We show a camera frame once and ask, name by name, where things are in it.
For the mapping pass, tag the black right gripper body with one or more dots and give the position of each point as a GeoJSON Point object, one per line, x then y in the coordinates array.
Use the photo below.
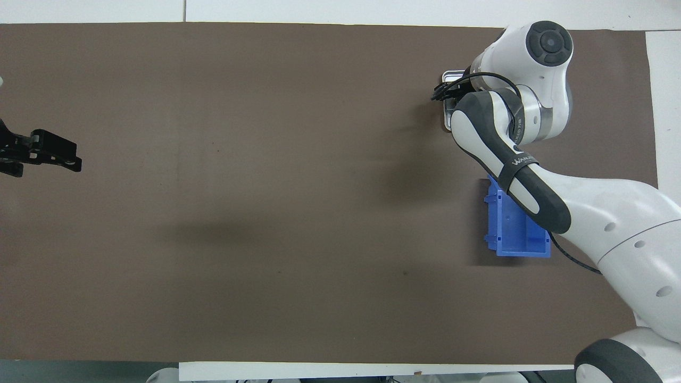
{"type": "Point", "coordinates": [447, 93]}

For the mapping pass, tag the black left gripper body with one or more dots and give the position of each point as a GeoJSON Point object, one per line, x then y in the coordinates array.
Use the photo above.
{"type": "Point", "coordinates": [13, 146]}

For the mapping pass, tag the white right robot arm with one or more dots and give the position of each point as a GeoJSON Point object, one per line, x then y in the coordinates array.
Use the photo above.
{"type": "Point", "coordinates": [612, 223]}

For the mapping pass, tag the grey metal tray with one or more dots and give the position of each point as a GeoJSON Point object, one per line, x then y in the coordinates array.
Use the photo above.
{"type": "Point", "coordinates": [452, 76]}

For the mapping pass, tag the blue plastic storage bin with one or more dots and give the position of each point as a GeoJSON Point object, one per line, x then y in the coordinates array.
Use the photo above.
{"type": "Point", "coordinates": [511, 234]}

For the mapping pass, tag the brown table mat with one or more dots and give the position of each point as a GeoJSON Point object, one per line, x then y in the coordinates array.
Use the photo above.
{"type": "Point", "coordinates": [266, 213]}

